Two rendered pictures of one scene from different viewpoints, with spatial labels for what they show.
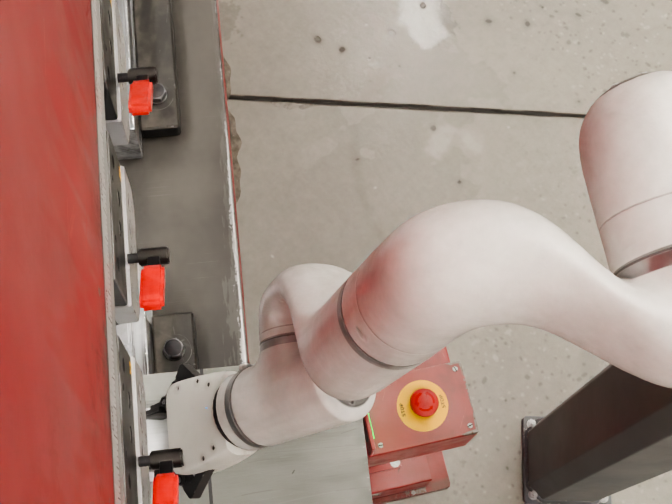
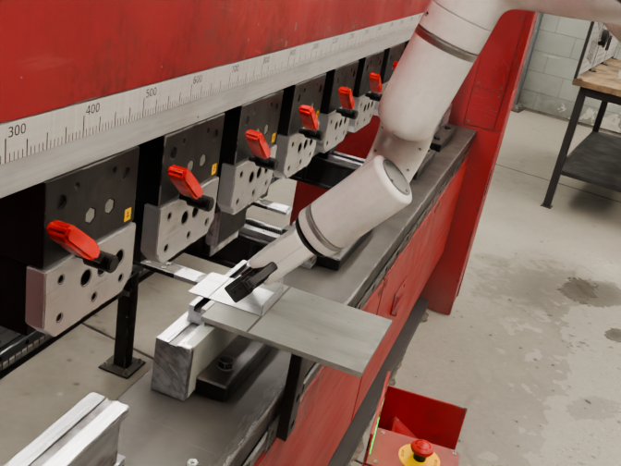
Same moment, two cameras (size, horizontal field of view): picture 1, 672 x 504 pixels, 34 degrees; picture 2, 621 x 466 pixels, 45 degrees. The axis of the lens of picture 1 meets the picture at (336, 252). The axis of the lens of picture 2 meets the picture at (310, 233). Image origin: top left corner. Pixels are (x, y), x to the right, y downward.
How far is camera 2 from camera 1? 1.09 m
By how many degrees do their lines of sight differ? 51
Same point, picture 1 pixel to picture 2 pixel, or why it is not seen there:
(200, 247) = not seen: hidden behind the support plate
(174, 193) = (318, 284)
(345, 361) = (408, 54)
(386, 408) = (391, 447)
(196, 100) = (355, 266)
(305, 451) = (331, 336)
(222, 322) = not seen: hidden behind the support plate
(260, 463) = (298, 326)
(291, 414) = (350, 183)
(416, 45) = not seen: outside the picture
